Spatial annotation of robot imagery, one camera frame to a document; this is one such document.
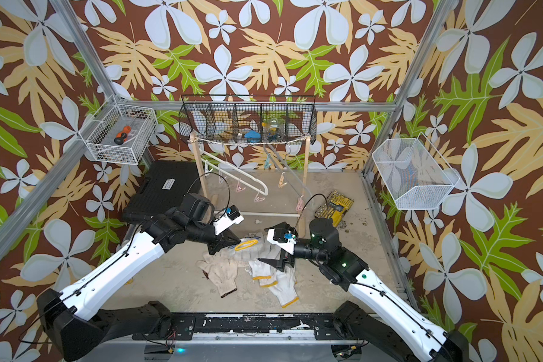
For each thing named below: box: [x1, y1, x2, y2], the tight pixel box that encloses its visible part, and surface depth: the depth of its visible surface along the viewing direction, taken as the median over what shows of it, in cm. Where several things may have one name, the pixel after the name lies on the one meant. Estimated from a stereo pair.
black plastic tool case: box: [122, 159, 203, 224], surface depth 104 cm
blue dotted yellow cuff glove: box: [228, 236, 270, 261], surface depth 80 cm
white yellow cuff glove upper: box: [248, 258, 273, 281], surface depth 86 cm
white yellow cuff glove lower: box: [268, 266, 300, 309], surface depth 83 cm
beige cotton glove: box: [196, 251, 239, 298], surface depth 87 cm
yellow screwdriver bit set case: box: [314, 190, 354, 228], surface depth 103 cm
